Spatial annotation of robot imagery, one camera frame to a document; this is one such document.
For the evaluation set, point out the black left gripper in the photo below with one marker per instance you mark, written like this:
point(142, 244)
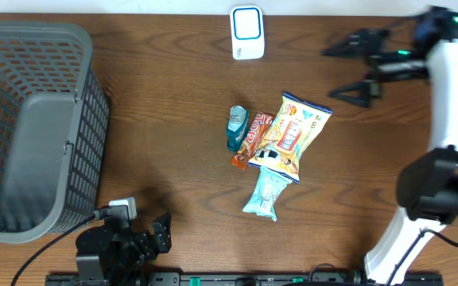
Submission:
point(161, 236)

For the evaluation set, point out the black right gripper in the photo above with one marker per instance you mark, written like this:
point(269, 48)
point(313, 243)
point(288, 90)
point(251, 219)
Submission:
point(369, 44)

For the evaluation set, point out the yellow snack bag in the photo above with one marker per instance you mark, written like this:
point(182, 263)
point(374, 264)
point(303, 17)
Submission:
point(295, 127)

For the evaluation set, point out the light teal snack packet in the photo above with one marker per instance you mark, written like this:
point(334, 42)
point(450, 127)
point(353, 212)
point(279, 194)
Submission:
point(267, 190)

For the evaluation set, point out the red chocolate bar wrapper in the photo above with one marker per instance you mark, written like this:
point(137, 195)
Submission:
point(248, 148)

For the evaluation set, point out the teal mouthwash bottle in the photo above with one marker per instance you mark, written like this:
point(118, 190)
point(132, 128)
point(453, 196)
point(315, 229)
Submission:
point(236, 127)

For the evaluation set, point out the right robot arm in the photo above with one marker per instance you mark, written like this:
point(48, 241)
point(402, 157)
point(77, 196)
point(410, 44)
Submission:
point(427, 189)

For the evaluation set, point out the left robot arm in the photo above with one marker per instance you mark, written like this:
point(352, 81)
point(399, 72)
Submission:
point(114, 254)

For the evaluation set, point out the white barcode scanner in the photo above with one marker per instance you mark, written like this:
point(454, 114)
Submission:
point(247, 33)

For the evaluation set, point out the gray plastic basket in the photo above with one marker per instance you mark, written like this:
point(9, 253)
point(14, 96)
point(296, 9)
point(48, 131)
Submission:
point(53, 128)

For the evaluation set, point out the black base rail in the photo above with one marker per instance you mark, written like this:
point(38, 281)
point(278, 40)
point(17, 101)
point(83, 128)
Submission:
point(323, 277)

